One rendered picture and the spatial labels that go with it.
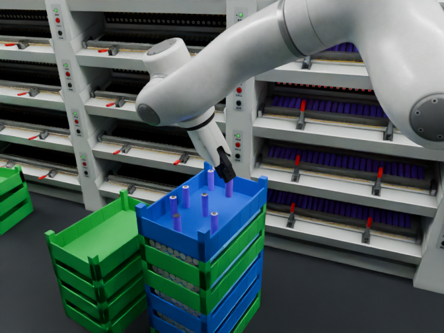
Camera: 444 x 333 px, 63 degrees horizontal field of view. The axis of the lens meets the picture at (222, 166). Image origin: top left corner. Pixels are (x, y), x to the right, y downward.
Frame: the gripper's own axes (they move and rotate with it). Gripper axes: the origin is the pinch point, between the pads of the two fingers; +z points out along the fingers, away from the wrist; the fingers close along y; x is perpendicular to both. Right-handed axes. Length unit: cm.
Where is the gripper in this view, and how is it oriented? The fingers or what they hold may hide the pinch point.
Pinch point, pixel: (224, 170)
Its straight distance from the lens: 84.7
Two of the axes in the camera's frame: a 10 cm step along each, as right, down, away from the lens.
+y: 4.7, 3.9, -7.9
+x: 8.0, -5.7, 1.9
